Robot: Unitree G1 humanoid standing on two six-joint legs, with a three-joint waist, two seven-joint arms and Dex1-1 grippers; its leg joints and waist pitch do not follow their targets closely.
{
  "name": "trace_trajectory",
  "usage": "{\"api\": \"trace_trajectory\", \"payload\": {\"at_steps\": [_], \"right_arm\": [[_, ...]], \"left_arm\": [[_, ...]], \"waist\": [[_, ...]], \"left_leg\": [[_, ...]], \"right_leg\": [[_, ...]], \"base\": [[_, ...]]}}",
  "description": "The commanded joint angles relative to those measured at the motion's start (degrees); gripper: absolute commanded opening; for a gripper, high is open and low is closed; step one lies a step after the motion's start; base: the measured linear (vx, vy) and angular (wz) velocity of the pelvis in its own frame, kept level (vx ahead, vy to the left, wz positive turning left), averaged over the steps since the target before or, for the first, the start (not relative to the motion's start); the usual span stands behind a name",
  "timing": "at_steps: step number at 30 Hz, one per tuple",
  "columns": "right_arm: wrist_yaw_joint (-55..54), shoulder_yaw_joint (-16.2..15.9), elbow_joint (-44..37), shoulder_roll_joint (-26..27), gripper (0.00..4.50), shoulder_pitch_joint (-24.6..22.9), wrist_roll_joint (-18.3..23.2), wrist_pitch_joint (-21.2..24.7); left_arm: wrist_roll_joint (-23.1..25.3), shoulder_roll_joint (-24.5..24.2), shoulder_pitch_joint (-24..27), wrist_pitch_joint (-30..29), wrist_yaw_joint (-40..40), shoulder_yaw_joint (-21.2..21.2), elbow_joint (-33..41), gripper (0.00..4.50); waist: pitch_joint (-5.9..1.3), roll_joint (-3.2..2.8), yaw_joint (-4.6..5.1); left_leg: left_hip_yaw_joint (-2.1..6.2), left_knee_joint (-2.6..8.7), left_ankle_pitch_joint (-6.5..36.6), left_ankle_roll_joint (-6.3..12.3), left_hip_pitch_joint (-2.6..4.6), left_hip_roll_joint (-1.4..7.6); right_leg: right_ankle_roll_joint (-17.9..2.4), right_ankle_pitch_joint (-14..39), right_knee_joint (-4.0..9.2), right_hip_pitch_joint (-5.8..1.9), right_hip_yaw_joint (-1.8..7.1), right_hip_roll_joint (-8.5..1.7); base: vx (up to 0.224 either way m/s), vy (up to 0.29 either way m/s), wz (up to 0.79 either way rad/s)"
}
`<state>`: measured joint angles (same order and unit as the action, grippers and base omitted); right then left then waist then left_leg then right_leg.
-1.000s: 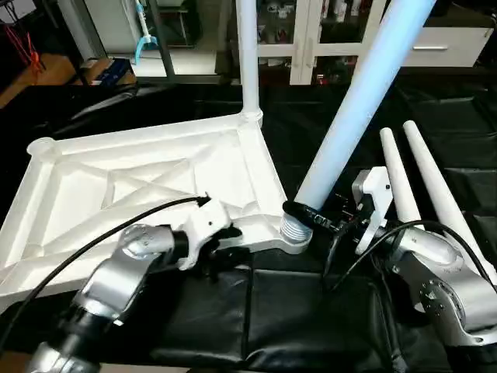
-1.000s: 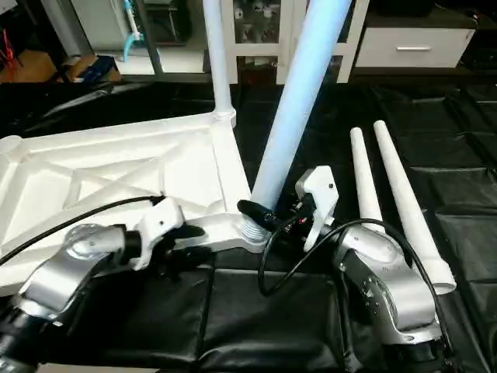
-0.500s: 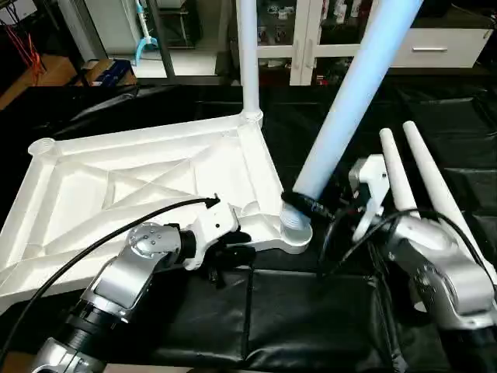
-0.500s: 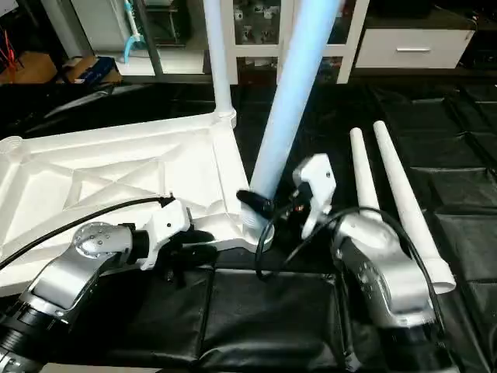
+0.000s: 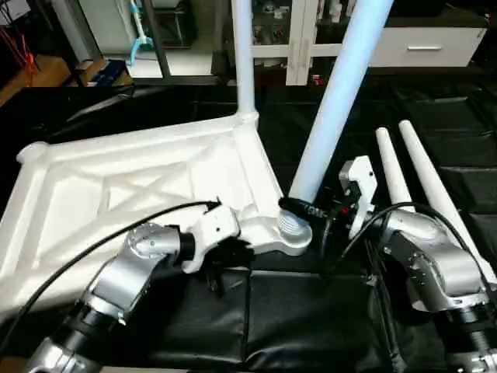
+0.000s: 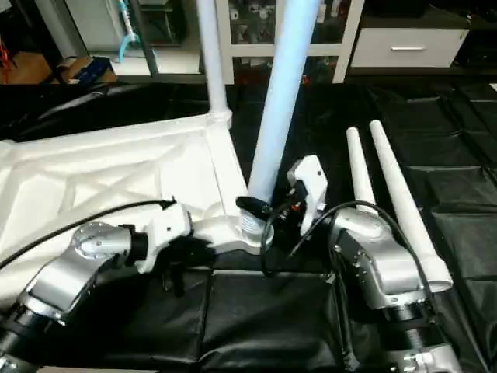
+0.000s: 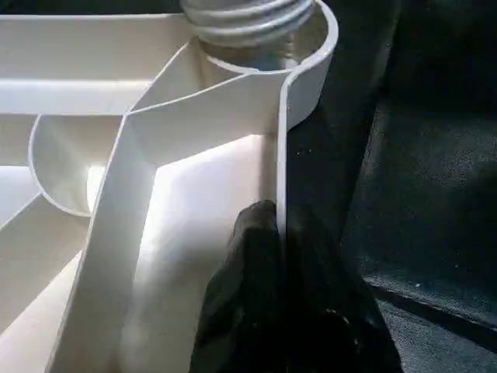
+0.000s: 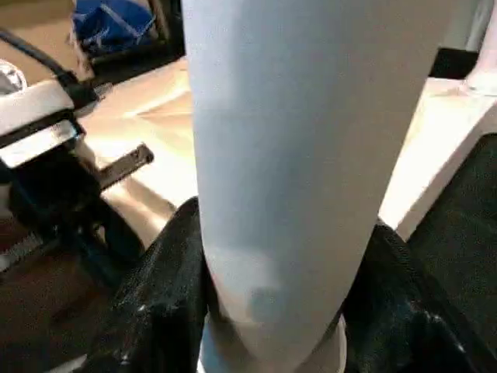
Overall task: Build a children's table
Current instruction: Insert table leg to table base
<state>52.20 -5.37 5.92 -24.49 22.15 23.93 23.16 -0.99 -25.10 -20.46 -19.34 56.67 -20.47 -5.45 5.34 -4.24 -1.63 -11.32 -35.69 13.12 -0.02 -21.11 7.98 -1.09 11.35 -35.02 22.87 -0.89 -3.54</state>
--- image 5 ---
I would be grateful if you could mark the white plastic table leg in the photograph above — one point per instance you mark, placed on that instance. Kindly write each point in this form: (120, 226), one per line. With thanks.
(243, 58)
(439, 194)
(392, 167)
(338, 101)

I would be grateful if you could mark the white plastic table top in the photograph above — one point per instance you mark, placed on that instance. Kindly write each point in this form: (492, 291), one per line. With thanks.
(116, 179)

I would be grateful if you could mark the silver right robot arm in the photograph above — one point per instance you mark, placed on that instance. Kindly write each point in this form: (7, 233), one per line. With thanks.
(431, 272)

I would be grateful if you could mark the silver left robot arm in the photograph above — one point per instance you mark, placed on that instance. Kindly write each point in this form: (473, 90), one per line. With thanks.
(109, 295)

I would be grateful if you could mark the black work mat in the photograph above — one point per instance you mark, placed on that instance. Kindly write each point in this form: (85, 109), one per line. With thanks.
(435, 109)

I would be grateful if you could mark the white drawer cabinet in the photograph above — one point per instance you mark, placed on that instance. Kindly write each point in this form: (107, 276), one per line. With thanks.
(431, 48)
(287, 39)

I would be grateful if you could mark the small blue box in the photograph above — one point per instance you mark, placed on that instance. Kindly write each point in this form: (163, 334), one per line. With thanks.
(109, 71)

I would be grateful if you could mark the light blue hanger hook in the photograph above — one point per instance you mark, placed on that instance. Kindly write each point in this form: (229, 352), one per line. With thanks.
(138, 35)

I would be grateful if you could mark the cardboard box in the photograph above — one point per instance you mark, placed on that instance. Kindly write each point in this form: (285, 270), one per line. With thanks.
(35, 74)

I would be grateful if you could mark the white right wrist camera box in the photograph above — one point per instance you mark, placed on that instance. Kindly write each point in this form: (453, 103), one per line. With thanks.
(359, 190)

